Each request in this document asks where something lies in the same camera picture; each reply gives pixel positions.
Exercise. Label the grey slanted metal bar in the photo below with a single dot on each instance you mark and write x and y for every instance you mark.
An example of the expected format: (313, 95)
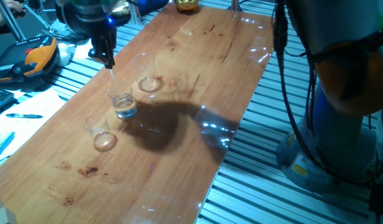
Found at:
(10, 20)

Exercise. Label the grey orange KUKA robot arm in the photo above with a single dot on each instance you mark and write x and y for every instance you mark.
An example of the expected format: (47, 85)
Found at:
(334, 133)

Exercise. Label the dark pen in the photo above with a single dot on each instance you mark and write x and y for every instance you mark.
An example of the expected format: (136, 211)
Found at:
(23, 116)

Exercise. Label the glossy wooden board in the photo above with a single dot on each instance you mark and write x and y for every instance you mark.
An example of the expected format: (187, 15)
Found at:
(178, 46)

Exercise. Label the clear glass stirring rod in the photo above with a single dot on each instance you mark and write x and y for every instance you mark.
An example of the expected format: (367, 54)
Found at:
(111, 73)

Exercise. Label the small empty glass beaker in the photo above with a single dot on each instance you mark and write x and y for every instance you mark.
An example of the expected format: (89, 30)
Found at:
(99, 137)

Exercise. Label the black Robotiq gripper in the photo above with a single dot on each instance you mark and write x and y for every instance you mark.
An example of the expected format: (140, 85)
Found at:
(104, 40)

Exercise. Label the large glass beaker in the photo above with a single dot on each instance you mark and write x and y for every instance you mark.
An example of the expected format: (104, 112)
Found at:
(147, 82)

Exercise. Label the blue cloth bag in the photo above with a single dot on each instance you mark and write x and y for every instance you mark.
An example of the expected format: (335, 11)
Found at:
(150, 6)

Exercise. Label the white rounded object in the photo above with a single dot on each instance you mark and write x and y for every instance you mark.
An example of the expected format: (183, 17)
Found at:
(63, 54)

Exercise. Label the large white paper sheet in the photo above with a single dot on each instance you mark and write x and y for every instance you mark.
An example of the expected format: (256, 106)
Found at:
(32, 105)

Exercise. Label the crumpled white tissue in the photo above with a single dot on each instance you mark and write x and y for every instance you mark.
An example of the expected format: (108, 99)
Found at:
(80, 51)

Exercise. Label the medium glass beaker with water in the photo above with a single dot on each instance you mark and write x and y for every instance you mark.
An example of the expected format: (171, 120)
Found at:
(124, 105)

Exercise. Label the person's bare hand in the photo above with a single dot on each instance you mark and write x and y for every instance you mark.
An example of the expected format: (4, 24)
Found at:
(15, 6)

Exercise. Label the black filament spool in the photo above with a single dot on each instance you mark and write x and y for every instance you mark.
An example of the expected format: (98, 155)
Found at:
(68, 21)

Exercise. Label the orange black teach pendant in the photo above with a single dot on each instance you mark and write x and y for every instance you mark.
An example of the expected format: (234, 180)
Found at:
(38, 57)

